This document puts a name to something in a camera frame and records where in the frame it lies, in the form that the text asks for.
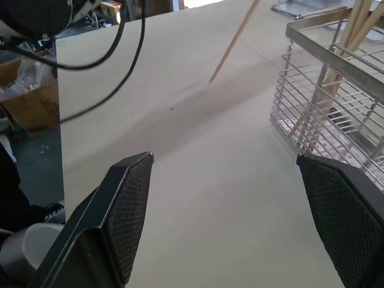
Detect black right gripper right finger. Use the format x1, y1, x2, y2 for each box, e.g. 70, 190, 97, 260
296, 153, 384, 288

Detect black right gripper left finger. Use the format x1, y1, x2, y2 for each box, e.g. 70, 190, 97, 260
28, 151, 155, 288

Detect wooden chopstick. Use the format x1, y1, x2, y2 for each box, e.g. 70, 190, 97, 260
291, 0, 365, 137
301, 0, 374, 152
208, 0, 263, 84
350, 1, 384, 52

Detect black white-striped shoe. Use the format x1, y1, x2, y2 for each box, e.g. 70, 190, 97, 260
44, 202, 66, 223

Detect silver robot body part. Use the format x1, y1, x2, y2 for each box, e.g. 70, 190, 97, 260
0, 223, 65, 286

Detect dark trouser leg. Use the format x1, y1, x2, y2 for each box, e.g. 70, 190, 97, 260
0, 140, 62, 232

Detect brown cardboard box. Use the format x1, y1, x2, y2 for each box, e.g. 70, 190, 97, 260
0, 56, 60, 138

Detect clear plastic bags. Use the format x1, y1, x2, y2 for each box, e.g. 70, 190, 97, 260
0, 41, 58, 100

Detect grey metal tray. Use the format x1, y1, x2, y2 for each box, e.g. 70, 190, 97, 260
271, 0, 350, 16

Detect black round robot joint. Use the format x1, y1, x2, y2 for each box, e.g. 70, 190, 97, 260
0, 0, 73, 39

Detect metal wire basket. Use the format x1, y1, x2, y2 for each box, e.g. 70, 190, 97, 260
269, 5, 384, 193

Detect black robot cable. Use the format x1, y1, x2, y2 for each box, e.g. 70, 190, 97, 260
59, 17, 148, 124
0, 0, 127, 70

